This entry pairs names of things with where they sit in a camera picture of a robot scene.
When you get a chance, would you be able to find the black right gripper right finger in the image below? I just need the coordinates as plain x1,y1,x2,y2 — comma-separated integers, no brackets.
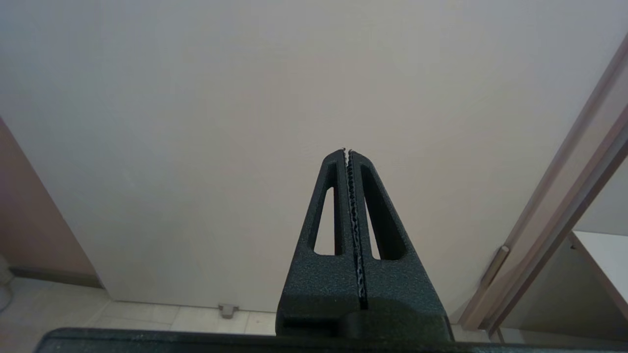
343,150,453,340

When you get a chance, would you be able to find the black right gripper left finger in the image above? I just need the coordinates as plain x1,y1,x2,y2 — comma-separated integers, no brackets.
276,149,367,337

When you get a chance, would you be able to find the white door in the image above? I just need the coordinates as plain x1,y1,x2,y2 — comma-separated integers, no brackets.
0,0,628,314

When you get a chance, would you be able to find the dark cabinet side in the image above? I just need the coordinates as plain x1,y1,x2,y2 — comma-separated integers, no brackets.
500,235,628,340

